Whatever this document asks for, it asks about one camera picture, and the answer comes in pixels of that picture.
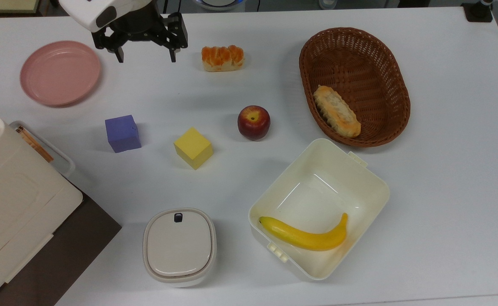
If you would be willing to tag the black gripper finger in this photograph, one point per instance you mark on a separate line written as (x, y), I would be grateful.
(120, 55)
(173, 55)

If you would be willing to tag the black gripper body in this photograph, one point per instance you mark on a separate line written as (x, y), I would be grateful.
(147, 27)

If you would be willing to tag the red apple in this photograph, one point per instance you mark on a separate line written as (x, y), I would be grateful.
(254, 123)

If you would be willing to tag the white container with lid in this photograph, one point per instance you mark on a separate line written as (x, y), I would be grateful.
(179, 246)

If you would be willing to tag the open cream plastic container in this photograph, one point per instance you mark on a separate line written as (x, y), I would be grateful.
(329, 187)

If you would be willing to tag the orange glazed bread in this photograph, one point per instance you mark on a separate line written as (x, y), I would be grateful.
(222, 58)

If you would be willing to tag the pink round plate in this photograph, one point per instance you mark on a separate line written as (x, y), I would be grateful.
(60, 73)

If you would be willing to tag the white and blue round device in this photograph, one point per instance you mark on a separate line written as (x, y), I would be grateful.
(218, 4)

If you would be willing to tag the purple cube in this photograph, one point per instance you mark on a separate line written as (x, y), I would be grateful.
(123, 133)

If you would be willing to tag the yellow cube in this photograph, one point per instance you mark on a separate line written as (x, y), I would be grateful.
(193, 148)

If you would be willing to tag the clear plastic tray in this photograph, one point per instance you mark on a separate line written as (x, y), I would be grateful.
(60, 159)

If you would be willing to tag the brown chopsticks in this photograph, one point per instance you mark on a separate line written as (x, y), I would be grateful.
(34, 143)

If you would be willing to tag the yellow-green board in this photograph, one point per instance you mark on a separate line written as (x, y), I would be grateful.
(7, 5)

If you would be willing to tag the long bread roll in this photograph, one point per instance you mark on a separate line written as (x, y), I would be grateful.
(336, 111)

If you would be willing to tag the large cream plastic appliance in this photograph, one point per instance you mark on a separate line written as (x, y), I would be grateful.
(15, 204)

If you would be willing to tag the brown wicker basket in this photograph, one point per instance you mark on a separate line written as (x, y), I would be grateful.
(359, 59)

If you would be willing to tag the dark brown mat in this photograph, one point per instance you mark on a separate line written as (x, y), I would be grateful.
(74, 250)

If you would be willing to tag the yellow banana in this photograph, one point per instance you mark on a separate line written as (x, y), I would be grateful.
(304, 237)

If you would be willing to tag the black stand base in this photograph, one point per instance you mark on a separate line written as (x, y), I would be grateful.
(478, 12)

